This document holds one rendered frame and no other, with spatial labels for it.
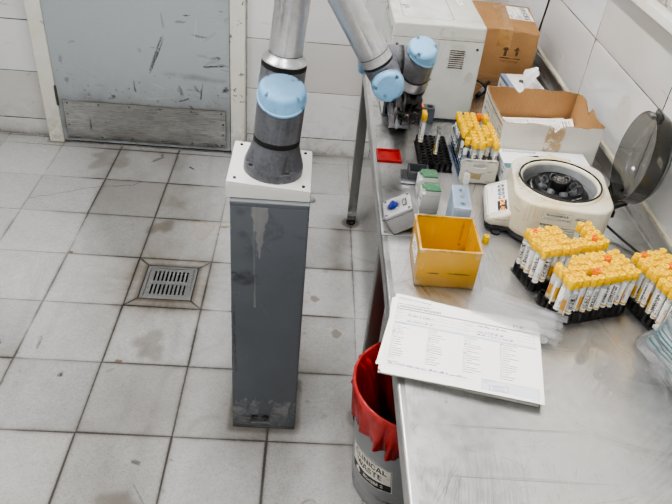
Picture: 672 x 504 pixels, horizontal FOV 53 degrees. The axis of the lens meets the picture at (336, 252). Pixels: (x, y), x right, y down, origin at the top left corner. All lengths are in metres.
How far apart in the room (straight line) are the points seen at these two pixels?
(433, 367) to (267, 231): 0.65
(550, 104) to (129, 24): 2.09
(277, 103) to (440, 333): 0.65
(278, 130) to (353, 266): 1.38
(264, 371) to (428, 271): 0.80
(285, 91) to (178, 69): 1.94
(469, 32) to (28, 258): 1.96
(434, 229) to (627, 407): 0.54
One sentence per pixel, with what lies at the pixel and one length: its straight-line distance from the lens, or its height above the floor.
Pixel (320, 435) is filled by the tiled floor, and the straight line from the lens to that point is 2.27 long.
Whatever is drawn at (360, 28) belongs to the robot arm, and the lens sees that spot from 1.56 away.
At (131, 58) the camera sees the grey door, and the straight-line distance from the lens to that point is 3.56.
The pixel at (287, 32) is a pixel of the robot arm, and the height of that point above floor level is 1.23.
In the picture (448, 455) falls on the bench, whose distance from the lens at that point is 1.17.
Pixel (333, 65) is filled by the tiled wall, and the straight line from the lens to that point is 3.50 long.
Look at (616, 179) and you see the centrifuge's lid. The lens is 1.81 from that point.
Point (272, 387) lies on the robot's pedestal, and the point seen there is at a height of 0.20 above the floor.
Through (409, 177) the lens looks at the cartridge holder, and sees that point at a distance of 1.80.
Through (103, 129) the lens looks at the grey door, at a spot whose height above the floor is 0.09.
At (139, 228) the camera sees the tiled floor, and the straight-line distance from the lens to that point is 3.12.
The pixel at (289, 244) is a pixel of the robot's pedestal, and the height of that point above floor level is 0.75.
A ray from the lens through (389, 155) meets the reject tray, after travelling 1.93.
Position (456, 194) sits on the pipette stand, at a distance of 1.61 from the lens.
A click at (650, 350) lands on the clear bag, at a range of 1.46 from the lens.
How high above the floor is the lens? 1.79
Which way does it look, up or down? 37 degrees down
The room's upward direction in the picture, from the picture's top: 6 degrees clockwise
